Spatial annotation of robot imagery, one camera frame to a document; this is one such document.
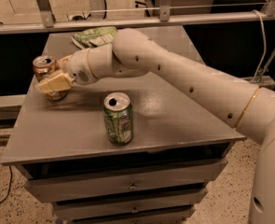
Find green soda can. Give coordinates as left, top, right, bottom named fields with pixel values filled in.
left=103, top=92, right=133, bottom=146

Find orange soda can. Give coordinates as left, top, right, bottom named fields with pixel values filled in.
left=33, top=55, right=68, bottom=102

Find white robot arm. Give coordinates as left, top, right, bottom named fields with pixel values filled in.
left=37, top=28, right=275, bottom=224

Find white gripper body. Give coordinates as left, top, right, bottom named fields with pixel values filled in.
left=66, top=49, right=95, bottom=85

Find white cable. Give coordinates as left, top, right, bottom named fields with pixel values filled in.
left=252, top=9, right=268, bottom=79

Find green chip bag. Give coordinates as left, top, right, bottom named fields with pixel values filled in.
left=71, top=26, right=117, bottom=49

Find metal frame rail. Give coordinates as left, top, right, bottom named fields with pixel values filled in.
left=0, top=0, right=275, bottom=34

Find grey drawer cabinet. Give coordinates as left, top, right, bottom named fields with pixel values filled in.
left=0, top=25, right=249, bottom=224

